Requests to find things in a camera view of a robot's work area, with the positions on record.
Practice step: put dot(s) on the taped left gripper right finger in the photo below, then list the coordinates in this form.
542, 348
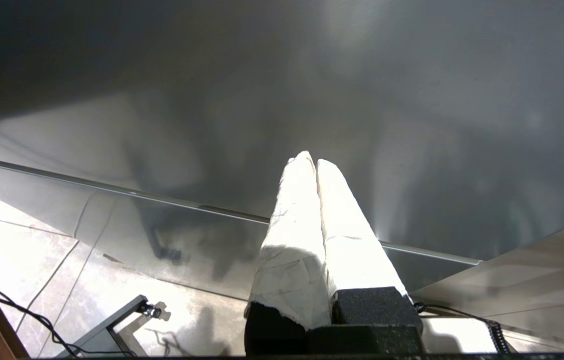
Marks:
351, 250

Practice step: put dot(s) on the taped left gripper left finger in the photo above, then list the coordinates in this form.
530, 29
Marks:
291, 260

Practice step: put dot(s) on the small caster wheel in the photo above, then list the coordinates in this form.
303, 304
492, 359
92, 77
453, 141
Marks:
152, 311

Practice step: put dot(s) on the stainless steel appliance front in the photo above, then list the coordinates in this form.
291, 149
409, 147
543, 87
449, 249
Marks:
411, 100

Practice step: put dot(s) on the grey table leg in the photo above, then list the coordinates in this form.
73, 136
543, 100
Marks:
107, 325

